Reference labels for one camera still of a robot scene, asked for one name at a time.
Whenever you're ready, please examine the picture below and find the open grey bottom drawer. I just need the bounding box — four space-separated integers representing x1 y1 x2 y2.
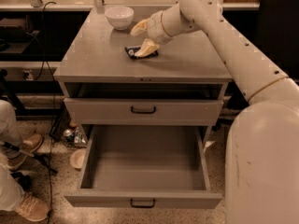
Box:
64 125 222 209

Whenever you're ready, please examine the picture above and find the small plate on floor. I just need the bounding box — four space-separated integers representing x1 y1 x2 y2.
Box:
70 148 86 170

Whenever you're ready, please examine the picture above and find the tan sneaker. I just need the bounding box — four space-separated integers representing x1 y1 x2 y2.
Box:
7 133 44 171
14 192 50 222

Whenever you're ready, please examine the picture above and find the white ceramic bowl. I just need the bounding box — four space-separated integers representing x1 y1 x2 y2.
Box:
105 6 135 30

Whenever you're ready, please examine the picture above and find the soda can on floor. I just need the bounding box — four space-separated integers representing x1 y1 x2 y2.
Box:
64 129 75 142

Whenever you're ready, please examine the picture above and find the closed grey upper drawer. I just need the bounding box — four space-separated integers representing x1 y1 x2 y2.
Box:
64 98 223 126

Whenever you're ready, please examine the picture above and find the black drawer handle upper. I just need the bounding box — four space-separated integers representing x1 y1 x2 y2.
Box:
130 106 157 115

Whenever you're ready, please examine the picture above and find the black drawer handle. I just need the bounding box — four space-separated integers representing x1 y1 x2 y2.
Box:
130 199 156 209
130 106 157 115

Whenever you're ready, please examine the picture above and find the white trouser leg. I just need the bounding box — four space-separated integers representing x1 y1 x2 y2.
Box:
0 101 24 211

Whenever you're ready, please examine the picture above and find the wall power outlet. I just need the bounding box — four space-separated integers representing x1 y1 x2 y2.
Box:
23 70 34 81

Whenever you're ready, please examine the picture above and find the black tripod leg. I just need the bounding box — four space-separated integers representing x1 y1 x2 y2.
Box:
0 141 57 174

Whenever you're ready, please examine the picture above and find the tan sneaker far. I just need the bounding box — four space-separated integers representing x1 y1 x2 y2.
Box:
7 133 44 171

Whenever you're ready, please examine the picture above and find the black cable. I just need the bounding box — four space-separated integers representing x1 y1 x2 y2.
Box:
25 1 58 224

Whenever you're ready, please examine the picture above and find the dark blue rxbar wrapper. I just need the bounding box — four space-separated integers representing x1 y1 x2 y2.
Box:
124 46 159 60

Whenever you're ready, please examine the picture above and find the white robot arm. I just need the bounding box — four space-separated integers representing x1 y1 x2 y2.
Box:
131 0 299 224

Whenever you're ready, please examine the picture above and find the black drawer handle lower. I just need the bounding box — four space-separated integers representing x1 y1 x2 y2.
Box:
130 199 156 209

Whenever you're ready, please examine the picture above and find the grey drawer cabinet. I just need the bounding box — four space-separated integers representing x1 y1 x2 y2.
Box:
55 11 231 141

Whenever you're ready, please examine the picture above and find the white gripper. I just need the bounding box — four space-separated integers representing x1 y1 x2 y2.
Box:
130 11 173 58

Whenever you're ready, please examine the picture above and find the black office chair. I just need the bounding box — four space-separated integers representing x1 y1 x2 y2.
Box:
218 0 299 129

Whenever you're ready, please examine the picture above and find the tan sneaker near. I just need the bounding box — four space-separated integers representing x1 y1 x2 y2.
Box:
14 192 50 222

